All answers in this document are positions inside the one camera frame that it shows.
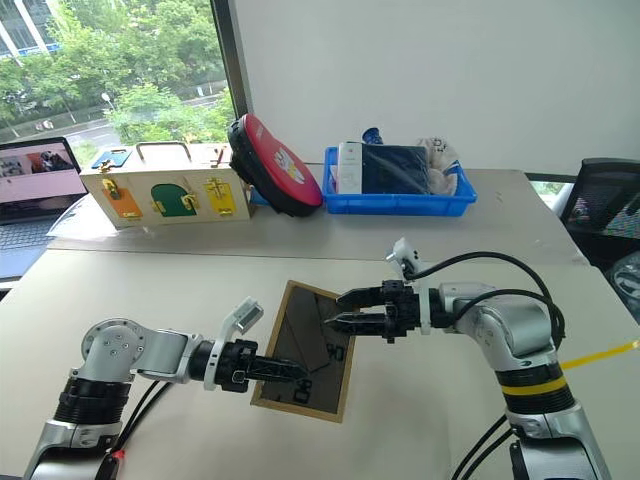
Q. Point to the white cardboard box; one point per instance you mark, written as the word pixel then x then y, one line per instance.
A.
pixel 350 167

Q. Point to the dark plastic bag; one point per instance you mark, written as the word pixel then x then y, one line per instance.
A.
pixel 626 285

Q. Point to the red black boxing pad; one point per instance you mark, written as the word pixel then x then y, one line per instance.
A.
pixel 280 165

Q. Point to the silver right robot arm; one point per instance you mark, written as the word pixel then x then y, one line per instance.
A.
pixel 520 330

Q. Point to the open laptop computer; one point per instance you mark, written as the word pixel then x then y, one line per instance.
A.
pixel 35 190

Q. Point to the yellow tape strip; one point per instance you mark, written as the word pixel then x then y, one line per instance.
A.
pixel 600 354

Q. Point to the black mesh office chair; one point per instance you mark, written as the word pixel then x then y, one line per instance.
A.
pixel 605 200

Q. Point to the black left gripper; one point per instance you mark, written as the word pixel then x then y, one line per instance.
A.
pixel 235 362

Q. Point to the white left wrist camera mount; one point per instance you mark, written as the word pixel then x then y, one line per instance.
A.
pixel 245 315

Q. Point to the white printed cloth bag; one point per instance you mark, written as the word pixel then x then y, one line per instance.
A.
pixel 442 170

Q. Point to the wooden picture frame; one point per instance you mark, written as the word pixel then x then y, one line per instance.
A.
pixel 300 320

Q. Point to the dark navy flat pouch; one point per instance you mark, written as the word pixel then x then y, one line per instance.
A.
pixel 395 170

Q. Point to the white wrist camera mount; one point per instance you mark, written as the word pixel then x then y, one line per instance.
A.
pixel 401 250
pixel 245 315

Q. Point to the dark window frame post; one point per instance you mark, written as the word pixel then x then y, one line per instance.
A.
pixel 231 55

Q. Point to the wooden latch lock box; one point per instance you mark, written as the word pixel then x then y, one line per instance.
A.
pixel 170 205

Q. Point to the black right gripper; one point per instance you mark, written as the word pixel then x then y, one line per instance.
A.
pixel 401 312

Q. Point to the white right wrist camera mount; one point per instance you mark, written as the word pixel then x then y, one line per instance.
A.
pixel 401 250

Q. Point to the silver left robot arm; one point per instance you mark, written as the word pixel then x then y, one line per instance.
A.
pixel 165 350

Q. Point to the blue plastic bin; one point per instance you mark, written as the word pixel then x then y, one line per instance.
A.
pixel 400 204

